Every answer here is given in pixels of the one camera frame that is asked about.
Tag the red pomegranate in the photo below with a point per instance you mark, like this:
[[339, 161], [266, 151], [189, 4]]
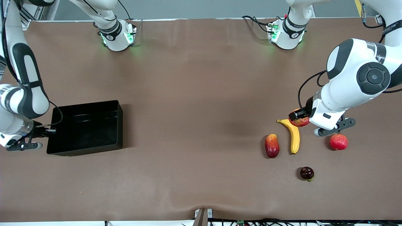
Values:
[[339, 142]]

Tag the aluminium frame profile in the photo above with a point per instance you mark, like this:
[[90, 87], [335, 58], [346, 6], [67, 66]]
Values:
[[378, 19], [34, 12]]

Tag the red yellow mango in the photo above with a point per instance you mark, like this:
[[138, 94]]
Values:
[[272, 146]]

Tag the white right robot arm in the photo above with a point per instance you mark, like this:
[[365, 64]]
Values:
[[26, 78]]

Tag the black plastic box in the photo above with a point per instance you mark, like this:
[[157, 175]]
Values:
[[86, 128]]

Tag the yellow banana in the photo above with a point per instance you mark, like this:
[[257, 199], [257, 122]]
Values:
[[294, 138]]

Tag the dark purple mangosteen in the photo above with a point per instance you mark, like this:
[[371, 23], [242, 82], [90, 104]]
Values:
[[306, 173]]

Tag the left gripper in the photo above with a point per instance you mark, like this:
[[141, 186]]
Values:
[[308, 109]]

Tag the red yellow apple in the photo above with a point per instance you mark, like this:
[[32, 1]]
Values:
[[301, 122]]

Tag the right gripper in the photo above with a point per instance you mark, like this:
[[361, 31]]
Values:
[[40, 132]]

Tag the metal table clamp bracket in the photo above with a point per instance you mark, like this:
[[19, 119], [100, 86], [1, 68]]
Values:
[[202, 217]]

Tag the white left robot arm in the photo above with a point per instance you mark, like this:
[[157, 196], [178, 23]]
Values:
[[361, 72]]

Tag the brown table cover mat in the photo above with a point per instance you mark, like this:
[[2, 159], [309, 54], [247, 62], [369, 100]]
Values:
[[201, 78]]

